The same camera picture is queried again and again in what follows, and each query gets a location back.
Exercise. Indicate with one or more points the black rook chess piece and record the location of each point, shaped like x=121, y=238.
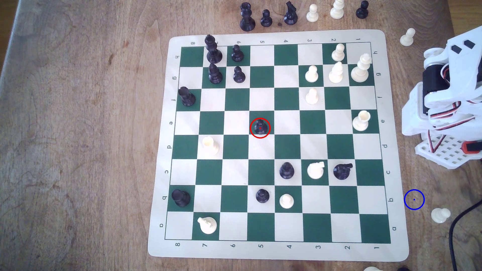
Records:
x=180, y=197
x=186, y=96

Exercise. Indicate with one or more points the white knight chess piece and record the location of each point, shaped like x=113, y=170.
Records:
x=315, y=170
x=207, y=225

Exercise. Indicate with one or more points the black queen chess piece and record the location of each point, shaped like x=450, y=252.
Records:
x=247, y=19

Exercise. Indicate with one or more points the white king chess piece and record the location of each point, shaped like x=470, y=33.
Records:
x=360, y=70

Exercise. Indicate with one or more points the white pawn chess piece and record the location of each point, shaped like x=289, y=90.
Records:
x=439, y=215
x=407, y=38
x=312, y=14
x=286, y=201
x=338, y=53
x=311, y=97
x=311, y=74

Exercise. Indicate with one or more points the white grid robot base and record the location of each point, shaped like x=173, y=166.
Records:
x=450, y=154

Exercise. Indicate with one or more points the black knight chess piece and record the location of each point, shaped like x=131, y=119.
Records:
x=341, y=171
x=290, y=15

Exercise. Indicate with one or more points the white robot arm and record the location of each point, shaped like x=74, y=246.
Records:
x=414, y=116

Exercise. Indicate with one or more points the black pawn chess piece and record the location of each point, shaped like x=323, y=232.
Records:
x=362, y=11
x=286, y=171
x=237, y=54
x=266, y=19
x=260, y=127
x=262, y=196
x=239, y=76
x=403, y=269

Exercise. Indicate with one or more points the white rook chess piece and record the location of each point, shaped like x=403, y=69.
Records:
x=360, y=121
x=210, y=146

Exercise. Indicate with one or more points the green and cream chess mat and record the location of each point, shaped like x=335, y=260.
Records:
x=263, y=248

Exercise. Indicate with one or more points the black bishop chess piece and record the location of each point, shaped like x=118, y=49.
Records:
x=215, y=74

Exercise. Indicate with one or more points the black king chess piece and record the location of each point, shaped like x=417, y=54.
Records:
x=213, y=52

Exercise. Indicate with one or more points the white bishop chess piece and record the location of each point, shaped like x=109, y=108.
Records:
x=337, y=10
x=336, y=73

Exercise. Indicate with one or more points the red clamp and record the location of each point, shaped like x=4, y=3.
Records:
x=470, y=147

